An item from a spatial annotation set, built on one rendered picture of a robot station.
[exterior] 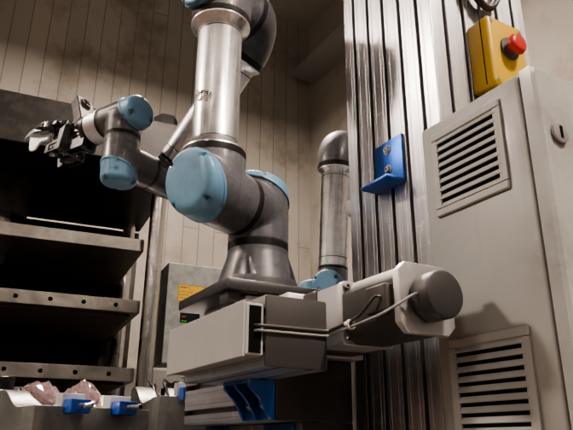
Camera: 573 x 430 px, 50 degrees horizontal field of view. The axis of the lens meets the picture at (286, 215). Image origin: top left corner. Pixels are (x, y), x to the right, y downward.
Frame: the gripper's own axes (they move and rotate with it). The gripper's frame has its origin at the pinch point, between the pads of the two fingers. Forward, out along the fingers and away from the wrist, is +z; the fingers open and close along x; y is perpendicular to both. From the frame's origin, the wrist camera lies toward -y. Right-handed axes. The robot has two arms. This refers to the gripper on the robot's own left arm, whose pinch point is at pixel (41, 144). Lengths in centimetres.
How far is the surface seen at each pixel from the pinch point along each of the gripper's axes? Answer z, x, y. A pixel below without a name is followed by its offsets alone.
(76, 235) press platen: 67, 60, -15
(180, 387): -16, 44, 49
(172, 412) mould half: -15, 43, 55
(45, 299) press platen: 69, 56, 12
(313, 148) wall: 158, 351, -252
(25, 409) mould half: -3, 12, 60
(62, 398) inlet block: -9, 16, 57
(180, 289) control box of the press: 47, 99, -4
